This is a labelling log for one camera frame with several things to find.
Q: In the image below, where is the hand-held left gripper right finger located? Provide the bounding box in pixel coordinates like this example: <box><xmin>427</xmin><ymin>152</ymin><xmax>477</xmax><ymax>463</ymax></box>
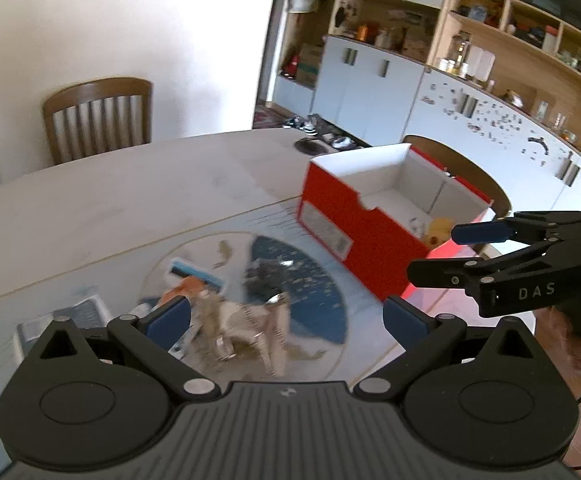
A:
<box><xmin>353</xmin><ymin>296</ymin><xmax>543</xmax><ymax>403</ymax></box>

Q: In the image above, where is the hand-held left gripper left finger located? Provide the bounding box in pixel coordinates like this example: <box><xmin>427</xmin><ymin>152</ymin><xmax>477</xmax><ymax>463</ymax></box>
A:
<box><xmin>33</xmin><ymin>296</ymin><xmax>221</xmax><ymax>403</ymax></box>

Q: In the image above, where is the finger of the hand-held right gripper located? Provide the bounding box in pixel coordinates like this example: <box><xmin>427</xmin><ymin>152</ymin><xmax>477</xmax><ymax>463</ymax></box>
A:
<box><xmin>407</xmin><ymin>239</ymin><xmax>572</xmax><ymax>292</ymax></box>
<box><xmin>451</xmin><ymin>210</ymin><xmax>581</xmax><ymax>247</ymax></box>

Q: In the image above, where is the yellow cheese plush toy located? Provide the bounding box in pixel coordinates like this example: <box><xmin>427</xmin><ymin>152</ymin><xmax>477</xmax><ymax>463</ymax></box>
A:
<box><xmin>426</xmin><ymin>216</ymin><xmax>455</xmax><ymax>250</ymax></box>

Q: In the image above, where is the red cardboard box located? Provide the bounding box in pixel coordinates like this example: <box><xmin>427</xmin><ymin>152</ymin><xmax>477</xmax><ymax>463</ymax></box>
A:
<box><xmin>296</xmin><ymin>143</ymin><xmax>496</xmax><ymax>301</ymax></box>

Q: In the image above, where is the silver foil wrapper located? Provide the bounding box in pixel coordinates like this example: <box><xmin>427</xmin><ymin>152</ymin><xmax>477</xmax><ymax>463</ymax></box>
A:
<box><xmin>190</xmin><ymin>292</ymin><xmax>293</xmax><ymax>376</ymax></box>

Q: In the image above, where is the white marble desktop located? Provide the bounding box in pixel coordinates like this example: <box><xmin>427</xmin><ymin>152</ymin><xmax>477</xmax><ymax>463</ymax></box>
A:
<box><xmin>0</xmin><ymin>127</ymin><xmax>478</xmax><ymax>478</ymax></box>

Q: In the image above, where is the person's right hand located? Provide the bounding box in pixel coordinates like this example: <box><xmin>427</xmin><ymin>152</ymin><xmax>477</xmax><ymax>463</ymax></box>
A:
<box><xmin>553</xmin><ymin>310</ymin><xmax>581</xmax><ymax>376</ymax></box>

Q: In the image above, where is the blue white card packet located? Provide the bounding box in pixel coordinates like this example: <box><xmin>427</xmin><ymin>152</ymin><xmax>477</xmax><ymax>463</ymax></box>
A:
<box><xmin>167</xmin><ymin>257</ymin><xmax>227</xmax><ymax>293</ymax></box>

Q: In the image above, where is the brown wooden slatted chair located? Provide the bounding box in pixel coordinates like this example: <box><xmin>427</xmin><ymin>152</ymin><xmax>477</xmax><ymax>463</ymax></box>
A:
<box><xmin>42</xmin><ymin>77</ymin><xmax>154</xmax><ymax>166</ymax></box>
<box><xmin>403</xmin><ymin>135</ymin><xmax>513</xmax><ymax>261</ymax></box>

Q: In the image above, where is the black crumpled bag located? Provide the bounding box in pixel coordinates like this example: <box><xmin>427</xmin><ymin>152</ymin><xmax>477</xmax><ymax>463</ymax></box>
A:
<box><xmin>244</xmin><ymin>257</ymin><xmax>293</xmax><ymax>296</ymax></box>

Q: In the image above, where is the white magnet-covered cabinet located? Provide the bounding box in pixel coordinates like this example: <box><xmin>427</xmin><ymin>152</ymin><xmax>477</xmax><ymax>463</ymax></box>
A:
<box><xmin>403</xmin><ymin>67</ymin><xmax>581</xmax><ymax>221</ymax></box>

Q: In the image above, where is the white canister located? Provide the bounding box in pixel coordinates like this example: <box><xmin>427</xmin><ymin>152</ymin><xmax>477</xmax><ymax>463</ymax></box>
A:
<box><xmin>467</xmin><ymin>46</ymin><xmax>496</xmax><ymax>83</ymax></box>

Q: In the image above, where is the black phone stand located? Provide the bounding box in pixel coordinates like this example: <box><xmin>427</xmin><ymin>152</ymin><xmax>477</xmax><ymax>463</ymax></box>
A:
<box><xmin>294</xmin><ymin>137</ymin><xmax>330</xmax><ymax>157</ymax></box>

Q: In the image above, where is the glass jar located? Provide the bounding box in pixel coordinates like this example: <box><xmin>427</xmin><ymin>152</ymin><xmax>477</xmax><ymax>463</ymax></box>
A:
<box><xmin>449</xmin><ymin>30</ymin><xmax>472</xmax><ymax>68</ymax></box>

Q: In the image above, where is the white wooden cabinet unit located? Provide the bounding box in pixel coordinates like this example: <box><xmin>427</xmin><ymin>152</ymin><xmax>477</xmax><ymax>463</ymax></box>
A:
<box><xmin>270</xmin><ymin>0</ymin><xmax>581</xmax><ymax>211</ymax></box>

